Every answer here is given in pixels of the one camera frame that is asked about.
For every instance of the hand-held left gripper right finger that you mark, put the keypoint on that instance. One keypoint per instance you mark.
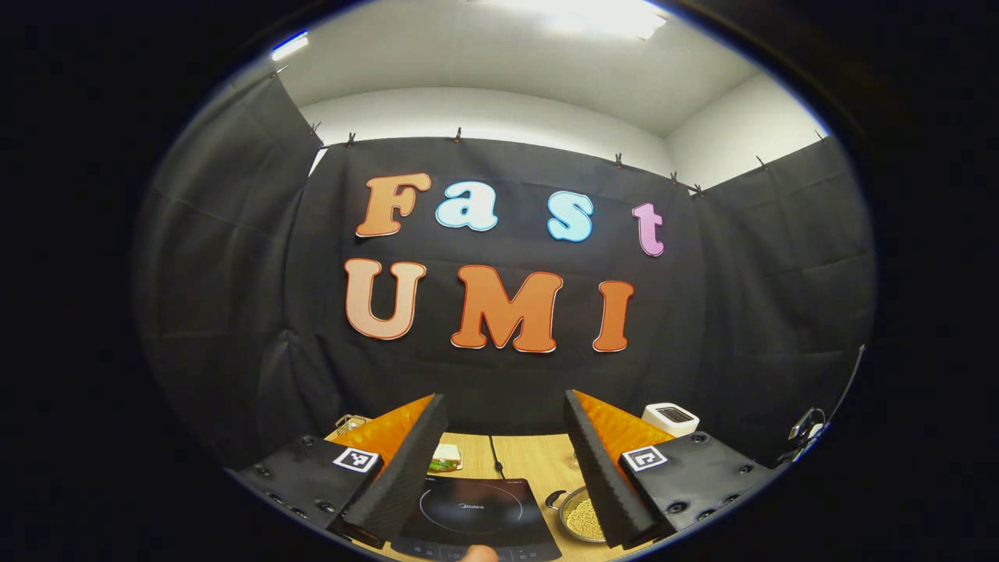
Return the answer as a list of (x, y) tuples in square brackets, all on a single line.
[(605, 484)]

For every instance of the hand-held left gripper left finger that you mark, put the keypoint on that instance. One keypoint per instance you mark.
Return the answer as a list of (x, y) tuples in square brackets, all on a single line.
[(402, 480)]

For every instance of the stainless steel pot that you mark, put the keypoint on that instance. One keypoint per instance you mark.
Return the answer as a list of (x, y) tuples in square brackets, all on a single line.
[(574, 499)]

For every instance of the pile of yellow soybeans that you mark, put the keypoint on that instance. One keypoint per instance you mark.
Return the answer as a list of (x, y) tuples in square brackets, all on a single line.
[(585, 521)]

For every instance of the black induction cooktop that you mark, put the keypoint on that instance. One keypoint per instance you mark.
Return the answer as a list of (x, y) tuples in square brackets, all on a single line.
[(437, 531)]

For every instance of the sandwich with green filling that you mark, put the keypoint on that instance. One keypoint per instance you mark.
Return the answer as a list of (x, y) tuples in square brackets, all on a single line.
[(446, 454)]

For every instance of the white toaster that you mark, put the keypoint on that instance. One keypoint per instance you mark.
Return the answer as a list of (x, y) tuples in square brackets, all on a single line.
[(663, 425)]

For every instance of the row of black cloth clips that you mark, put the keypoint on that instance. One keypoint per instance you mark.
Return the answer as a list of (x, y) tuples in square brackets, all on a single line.
[(457, 135)]

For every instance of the narrow ceiling light strip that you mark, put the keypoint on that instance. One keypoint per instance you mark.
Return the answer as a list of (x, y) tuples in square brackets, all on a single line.
[(289, 47)]

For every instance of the large ceiling light panel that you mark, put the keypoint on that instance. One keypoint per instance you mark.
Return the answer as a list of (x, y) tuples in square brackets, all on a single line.
[(593, 16)]

